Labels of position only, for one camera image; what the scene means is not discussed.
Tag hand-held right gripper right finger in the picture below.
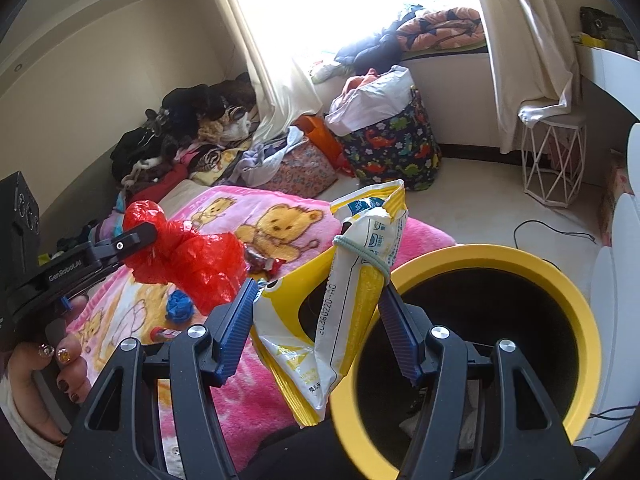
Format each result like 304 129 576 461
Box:
375 284 584 480

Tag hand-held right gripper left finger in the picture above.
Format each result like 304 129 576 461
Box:
55 279 261 480

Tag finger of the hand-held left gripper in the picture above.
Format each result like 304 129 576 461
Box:
89 221 159 281

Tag blue plastic bag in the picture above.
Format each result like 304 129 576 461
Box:
166 290 195 322

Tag yellow white snack bag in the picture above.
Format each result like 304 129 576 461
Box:
251 179 408 429

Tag red plastic bag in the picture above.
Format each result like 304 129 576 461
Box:
122 200 248 313

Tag pale green rubber band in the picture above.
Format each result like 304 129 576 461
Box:
332 236 392 281

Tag yellow rimmed black bin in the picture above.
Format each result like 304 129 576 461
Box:
327 244 603 480

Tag person's left hand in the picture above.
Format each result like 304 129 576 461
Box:
7 296 96 447

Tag purple blue striped cloth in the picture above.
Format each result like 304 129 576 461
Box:
87 212 126 251

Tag red garment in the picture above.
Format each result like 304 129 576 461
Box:
125 162 191 206

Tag beige bed sheet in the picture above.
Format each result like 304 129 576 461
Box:
160 180 216 221

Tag dark foil wrapper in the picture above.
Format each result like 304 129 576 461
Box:
244 246 287 278

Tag pink bear printed blanket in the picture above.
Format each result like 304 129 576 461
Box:
65 185 456 480

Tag brown patterned blanket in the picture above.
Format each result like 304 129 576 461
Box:
190 142 251 186

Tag pile of dark clothes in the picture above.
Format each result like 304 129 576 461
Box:
110 82 258 186

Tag lavender white clothes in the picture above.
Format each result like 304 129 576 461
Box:
225 127 306 186

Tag pink floral cloth bag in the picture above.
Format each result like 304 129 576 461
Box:
270 140 341 198

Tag dinosaur print basket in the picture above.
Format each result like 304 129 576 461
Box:
340 87 443 191

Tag orange bag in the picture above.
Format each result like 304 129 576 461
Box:
295 115 351 176

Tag cream curtain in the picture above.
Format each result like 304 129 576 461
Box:
200 0 326 146
465 0 581 153

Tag white plastic bag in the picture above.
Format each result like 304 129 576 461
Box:
325 65 416 137

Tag white window bench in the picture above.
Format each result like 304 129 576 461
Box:
400 52 506 161

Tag orange red cloth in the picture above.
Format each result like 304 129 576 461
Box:
342 67 383 106

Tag white green cloth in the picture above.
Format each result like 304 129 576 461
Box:
310 62 346 83

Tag dark jacket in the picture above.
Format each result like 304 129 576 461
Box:
335 20 406 77

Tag orange patterned quilt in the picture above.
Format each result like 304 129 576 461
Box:
395 7 487 53

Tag white desk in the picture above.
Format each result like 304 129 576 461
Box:
575 42 640 126

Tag yellow box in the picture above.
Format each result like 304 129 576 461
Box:
572 32 611 48

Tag dark green bag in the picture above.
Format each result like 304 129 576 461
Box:
580 6 638 58

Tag black floor cable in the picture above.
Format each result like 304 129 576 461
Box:
514 219 598 246

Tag white wire stool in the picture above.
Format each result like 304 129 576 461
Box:
517 105 588 208

